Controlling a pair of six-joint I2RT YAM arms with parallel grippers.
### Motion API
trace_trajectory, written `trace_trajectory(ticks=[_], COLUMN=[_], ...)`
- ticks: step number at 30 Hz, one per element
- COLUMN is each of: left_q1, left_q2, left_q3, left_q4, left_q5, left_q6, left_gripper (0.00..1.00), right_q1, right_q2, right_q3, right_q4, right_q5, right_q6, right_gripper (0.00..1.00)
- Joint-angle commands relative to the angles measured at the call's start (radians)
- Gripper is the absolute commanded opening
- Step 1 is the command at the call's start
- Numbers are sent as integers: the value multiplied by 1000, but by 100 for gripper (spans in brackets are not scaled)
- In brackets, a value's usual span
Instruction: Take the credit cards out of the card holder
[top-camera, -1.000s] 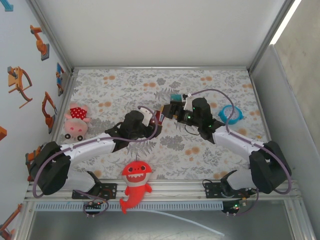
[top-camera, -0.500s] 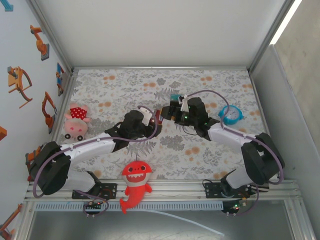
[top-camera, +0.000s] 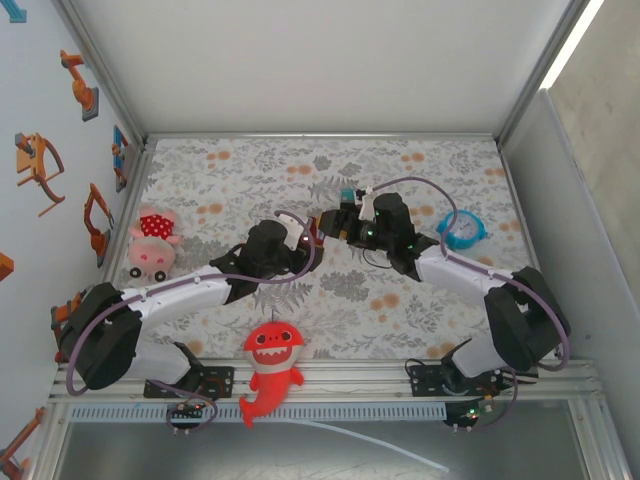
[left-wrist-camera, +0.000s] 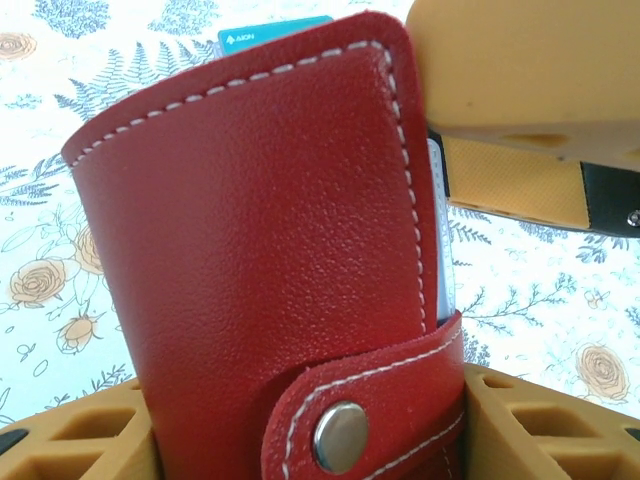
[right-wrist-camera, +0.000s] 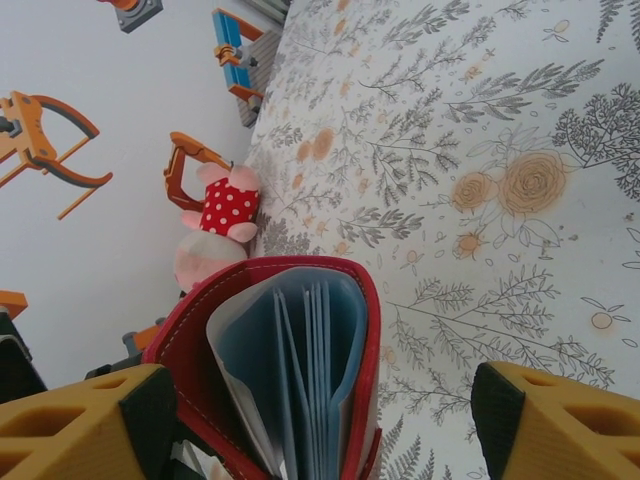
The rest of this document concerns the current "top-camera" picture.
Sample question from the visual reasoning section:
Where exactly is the blue orange machine sticker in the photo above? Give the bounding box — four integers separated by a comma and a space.
110, 124, 130, 194

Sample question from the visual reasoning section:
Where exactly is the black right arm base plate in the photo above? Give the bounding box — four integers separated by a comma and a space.
408, 363, 451, 399

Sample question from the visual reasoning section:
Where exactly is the aluminium frame post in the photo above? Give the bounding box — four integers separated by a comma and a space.
492, 0, 594, 146
52, 0, 149, 146

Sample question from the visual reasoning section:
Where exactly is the white plastic tube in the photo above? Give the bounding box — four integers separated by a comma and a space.
292, 418, 451, 474

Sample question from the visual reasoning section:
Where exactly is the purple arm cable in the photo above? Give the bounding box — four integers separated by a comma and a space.
66, 209, 324, 437
369, 177, 572, 434

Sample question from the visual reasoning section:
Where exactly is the pink pig plush toy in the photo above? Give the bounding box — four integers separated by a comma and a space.
127, 204, 184, 286

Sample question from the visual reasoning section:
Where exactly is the floral table mat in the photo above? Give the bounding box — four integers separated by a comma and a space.
97, 137, 559, 361

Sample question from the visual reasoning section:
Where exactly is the bright light strip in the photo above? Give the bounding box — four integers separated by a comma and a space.
538, 0, 607, 92

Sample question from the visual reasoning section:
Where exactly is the blue wall sticker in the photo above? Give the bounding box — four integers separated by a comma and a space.
0, 0, 29, 24

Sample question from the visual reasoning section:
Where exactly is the small circuit board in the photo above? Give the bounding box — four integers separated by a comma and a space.
166, 401, 207, 427

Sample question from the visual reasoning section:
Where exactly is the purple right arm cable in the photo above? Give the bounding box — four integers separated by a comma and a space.
369, 177, 572, 434

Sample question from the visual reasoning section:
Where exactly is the white slotted cable duct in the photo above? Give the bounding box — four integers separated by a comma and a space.
67, 403, 449, 423

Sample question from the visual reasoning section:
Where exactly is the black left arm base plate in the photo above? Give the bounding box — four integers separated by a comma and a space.
143, 365, 236, 400

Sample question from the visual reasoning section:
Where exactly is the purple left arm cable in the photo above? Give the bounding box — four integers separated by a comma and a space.
66, 209, 324, 437

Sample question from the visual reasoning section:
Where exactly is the red card holder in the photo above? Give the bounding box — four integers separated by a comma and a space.
305, 215, 327, 249

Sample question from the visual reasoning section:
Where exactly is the blue alarm clock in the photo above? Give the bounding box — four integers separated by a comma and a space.
435, 208, 489, 251

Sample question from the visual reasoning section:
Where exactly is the thin aluminium frame rail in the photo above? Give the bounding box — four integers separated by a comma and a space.
142, 131, 504, 146

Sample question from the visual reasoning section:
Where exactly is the round circuit board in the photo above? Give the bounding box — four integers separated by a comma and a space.
443, 398, 495, 430

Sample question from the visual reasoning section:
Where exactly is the wide aluminium frame rail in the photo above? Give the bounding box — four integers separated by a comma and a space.
48, 358, 604, 404

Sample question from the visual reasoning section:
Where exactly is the aluminium side rail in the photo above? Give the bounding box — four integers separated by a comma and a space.
74, 142, 159, 362
497, 142, 566, 361

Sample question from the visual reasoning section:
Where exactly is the orange gripper claw sticker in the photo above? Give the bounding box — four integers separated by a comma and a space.
13, 132, 66, 219

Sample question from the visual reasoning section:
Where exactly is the red shark plush toy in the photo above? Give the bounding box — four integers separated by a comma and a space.
238, 309, 306, 429

